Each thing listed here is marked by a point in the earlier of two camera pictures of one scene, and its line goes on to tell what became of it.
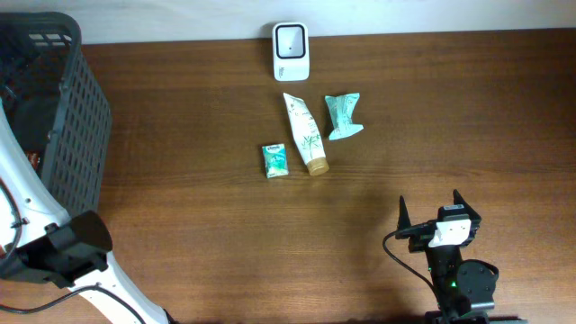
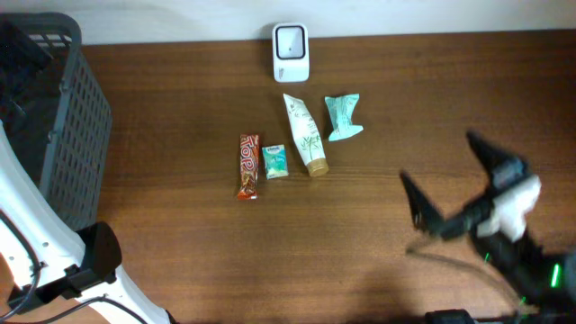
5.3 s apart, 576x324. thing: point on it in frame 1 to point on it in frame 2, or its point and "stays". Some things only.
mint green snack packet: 341,109 stays
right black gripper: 403,220 to 430,217
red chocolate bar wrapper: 34,157 to 248,163
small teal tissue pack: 275,160 stays
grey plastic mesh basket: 53,104 stays
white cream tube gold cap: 307,135 stays
